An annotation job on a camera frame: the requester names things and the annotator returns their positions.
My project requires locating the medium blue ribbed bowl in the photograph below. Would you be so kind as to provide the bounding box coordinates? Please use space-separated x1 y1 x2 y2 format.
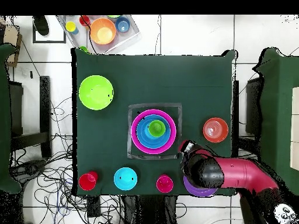
139 117 169 144

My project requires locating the large blue bowl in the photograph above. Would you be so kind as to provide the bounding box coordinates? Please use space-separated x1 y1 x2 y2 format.
135 113 172 149

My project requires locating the large pink bowl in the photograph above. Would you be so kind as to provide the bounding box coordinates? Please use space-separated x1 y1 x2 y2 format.
131 108 178 155

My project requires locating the orange ribbed bowl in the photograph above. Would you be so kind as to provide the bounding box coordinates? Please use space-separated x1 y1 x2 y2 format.
202 117 229 144

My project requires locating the pink cup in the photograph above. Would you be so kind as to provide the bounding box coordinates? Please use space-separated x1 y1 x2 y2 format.
156 174 174 194

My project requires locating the purple bowl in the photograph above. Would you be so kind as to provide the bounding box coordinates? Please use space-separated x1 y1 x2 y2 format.
183 175 219 198

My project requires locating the small cyan bowl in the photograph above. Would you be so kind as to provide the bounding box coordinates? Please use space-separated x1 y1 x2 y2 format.
113 167 138 191

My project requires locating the dark green table cloth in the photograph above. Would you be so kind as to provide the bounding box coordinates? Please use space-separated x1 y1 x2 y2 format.
71 47 239 197

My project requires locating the large green bowl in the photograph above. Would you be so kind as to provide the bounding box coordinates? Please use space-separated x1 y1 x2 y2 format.
78 75 114 111

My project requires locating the red cup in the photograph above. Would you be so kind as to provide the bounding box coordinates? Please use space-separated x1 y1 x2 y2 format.
79 15 92 27
78 170 99 191

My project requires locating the green covered side table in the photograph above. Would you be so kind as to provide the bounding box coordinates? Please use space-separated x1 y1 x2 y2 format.
253 47 299 197
0 43 23 194

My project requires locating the black power strip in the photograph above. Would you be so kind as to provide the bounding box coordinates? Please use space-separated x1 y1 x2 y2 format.
86 195 102 218

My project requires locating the beige box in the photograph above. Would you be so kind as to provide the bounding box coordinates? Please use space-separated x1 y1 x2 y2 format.
289 86 299 171

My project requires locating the blue cup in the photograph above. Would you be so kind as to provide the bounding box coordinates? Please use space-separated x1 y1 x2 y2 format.
115 16 131 33

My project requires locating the large orange bowl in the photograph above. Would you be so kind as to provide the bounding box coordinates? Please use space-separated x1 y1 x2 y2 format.
89 17 117 46

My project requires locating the clear plastic tray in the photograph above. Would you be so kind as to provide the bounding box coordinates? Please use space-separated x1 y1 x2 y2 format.
57 15 141 55

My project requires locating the black floor device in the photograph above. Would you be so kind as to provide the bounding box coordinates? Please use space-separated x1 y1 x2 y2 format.
12 159 47 178

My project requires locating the yellow cup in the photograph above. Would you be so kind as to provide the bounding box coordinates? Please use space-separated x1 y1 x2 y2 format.
65 21 79 36

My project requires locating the person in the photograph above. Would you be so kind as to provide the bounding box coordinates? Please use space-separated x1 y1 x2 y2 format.
32 15 50 36

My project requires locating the brown cardboard box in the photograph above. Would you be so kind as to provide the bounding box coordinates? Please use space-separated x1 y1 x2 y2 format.
3 23 23 68

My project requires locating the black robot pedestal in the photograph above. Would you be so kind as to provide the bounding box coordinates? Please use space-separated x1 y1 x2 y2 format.
122 195 178 224

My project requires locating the black table leg frame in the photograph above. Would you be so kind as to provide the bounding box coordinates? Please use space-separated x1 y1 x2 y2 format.
9 75 53 159
233 76 263 162

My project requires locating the tangle of floor cables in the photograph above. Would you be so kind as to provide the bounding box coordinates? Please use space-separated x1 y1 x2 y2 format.
10 96 187 224

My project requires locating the black cable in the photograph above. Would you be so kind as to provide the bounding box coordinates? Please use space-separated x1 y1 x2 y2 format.
79 15 98 55

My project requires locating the black floor tape frame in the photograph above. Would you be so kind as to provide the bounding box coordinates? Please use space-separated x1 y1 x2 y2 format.
32 22 67 44

